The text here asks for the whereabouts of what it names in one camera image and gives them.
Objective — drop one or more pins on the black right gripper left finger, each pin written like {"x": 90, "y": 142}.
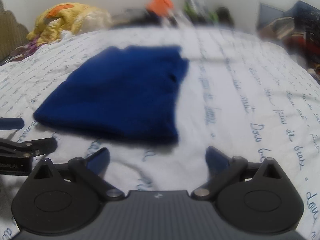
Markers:
{"x": 88, "y": 171}

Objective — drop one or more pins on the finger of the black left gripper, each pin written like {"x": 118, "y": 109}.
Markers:
{"x": 34, "y": 147}
{"x": 11, "y": 123}

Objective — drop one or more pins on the grey framed board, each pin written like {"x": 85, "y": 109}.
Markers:
{"x": 267, "y": 14}

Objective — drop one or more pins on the purple floral cloth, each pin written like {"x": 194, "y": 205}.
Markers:
{"x": 25, "y": 51}

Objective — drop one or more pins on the dark plush toy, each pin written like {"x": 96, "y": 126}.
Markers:
{"x": 225, "y": 17}

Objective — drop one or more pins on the white patterned bag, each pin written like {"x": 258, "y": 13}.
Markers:
{"x": 196, "y": 11}

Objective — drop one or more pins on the black clothes pile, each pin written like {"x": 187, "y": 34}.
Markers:
{"x": 136, "y": 18}

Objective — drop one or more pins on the blue knitted garment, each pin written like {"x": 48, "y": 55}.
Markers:
{"x": 125, "y": 95}

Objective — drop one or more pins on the orange plastic bag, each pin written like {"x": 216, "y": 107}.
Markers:
{"x": 160, "y": 7}

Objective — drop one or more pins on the yellow orange comforter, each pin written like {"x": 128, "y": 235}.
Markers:
{"x": 74, "y": 17}

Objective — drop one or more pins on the clothes heap at right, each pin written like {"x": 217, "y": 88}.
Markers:
{"x": 297, "y": 31}

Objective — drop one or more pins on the beige quilted headboard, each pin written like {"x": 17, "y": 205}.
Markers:
{"x": 12, "y": 33}

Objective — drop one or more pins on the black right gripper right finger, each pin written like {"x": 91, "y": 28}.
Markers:
{"x": 223, "y": 171}

